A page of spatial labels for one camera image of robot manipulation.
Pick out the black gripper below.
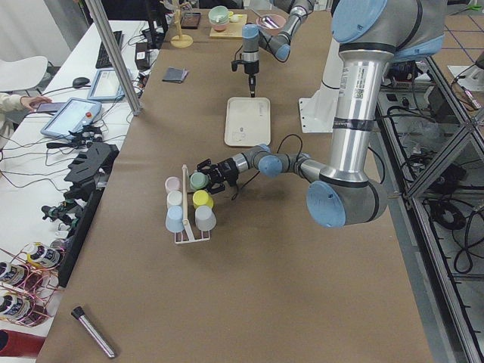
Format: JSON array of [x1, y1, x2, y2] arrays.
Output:
[[197, 158, 239, 194], [244, 60, 259, 98]]

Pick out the green cup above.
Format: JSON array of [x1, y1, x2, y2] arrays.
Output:
[[190, 172, 209, 191]]

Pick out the cream rabbit tray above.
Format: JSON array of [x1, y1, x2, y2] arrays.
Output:
[[224, 97, 271, 147]]

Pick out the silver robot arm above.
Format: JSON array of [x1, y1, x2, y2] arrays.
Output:
[[231, 1, 315, 98], [197, 1, 447, 228]]

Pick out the yellow cup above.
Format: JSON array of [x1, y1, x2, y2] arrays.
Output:
[[192, 190, 214, 209]]

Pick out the pink cup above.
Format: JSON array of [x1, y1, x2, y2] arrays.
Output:
[[164, 176, 182, 194]]

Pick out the cream white cup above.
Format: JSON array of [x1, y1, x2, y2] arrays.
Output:
[[166, 190, 183, 209]]

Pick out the pale blue cup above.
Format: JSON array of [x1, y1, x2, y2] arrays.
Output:
[[195, 205, 216, 231]]

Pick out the white cup rack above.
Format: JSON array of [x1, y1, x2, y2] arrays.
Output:
[[174, 164, 211, 246]]

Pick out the light blue cup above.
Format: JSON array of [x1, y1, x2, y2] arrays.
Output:
[[165, 205, 185, 233]]

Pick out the wooden cutting board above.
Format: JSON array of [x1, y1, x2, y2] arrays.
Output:
[[209, 14, 247, 39]]

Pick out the metal ice scoop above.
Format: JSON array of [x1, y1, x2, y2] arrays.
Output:
[[252, 9, 279, 29]]

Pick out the pink bowl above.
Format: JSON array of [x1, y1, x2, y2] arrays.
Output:
[[256, 14, 286, 30]]

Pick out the stacked green bowls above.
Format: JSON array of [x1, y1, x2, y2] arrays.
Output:
[[208, 5, 229, 32]]

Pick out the grey folded cloth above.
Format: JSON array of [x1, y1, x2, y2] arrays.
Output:
[[162, 67, 188, 83]]

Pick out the wooden mug tree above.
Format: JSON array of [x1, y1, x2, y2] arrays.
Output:
[[160, 0, 193, 48]]

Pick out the upper blue teach pendant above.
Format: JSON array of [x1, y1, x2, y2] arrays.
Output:
[[87, 68, 124, 102]]

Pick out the blue teach pendant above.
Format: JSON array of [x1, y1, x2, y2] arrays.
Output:
[[87, 68, 124, 102], [40, 98, 102, 138]]

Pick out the lower blue teach pendant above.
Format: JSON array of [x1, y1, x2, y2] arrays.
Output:
[[40, 98, 102, 138]]

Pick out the black keyboard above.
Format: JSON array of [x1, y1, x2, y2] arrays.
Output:
[[95, 29, 125, 70]]

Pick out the black computer mouse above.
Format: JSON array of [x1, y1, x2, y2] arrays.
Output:
[[72, 76, 90, 88]]

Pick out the black marker tube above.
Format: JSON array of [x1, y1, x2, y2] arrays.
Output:
[[71, 306, 116, 359]]

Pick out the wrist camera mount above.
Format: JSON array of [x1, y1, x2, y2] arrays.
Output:
[[231, 59, 244, 72]]

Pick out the white camera post base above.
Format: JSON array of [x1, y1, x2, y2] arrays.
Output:
[[299, 39, 343, 133]]

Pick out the aluminium frame post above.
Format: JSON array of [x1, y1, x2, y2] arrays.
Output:
[[85, 0, 141, 116]]

